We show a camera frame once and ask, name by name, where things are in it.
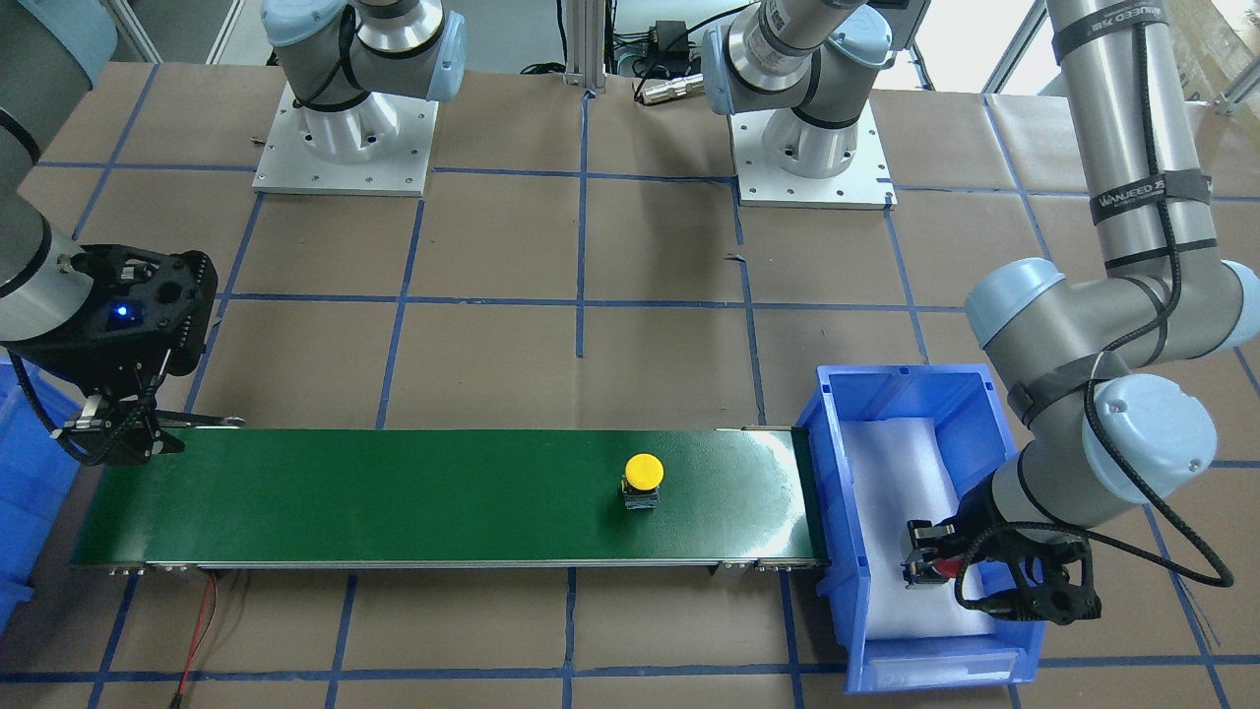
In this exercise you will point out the aluminium frame post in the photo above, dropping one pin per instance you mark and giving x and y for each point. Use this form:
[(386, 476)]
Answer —
[(584, 26)]

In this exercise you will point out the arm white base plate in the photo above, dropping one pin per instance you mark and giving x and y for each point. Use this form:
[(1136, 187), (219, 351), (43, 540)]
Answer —
[(781, 162), (379, 148)]

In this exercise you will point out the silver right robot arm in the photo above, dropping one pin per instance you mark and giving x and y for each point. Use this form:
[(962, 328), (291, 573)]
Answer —
[(334, 54)]

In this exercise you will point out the red push button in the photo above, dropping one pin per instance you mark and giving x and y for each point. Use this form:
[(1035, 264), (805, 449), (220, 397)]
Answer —
[(939, 571)]

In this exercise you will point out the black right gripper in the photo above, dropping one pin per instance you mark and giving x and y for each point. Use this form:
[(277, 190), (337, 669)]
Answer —
[(71, 366)]

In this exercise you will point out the green conveyor belt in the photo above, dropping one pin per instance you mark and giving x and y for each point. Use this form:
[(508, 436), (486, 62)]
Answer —
[(319, 499)]

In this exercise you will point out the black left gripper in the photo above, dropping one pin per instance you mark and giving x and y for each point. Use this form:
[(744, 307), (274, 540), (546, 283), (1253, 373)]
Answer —
[(966, 526)]

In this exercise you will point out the yellow push button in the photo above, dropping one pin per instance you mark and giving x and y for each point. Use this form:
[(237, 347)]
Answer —
[(641, 480)]

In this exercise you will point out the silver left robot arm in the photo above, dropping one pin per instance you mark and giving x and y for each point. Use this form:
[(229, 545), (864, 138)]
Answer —
[(1110, 442)]

